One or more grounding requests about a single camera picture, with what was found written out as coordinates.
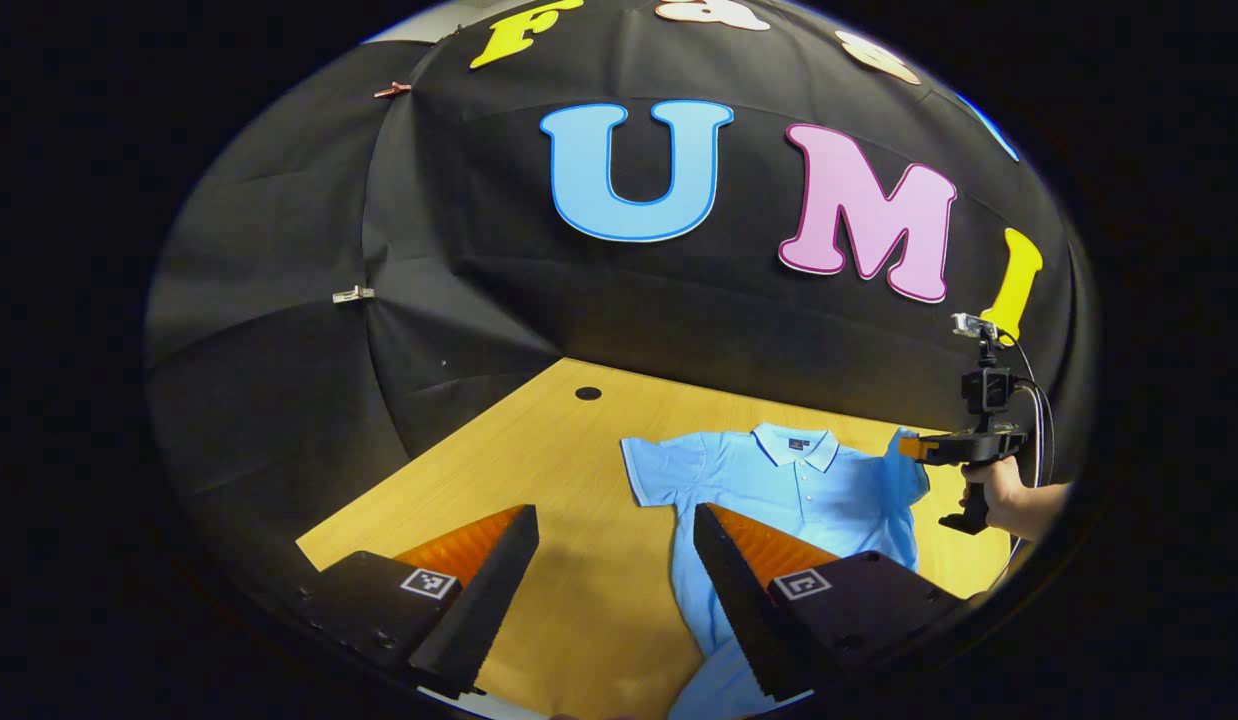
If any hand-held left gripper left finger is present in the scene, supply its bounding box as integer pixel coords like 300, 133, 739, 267
297, 503, 540, 699

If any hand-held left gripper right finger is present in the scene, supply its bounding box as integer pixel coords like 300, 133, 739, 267
692, 502, 965, 703

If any light blue T-shirt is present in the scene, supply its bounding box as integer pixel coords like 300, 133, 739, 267
620, 422, 932, 720

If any black backdrop cloth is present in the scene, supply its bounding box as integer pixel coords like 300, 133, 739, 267
144, 0, 1098, 611

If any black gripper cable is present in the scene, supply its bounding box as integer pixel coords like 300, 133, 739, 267
989, 335, 1058, 591

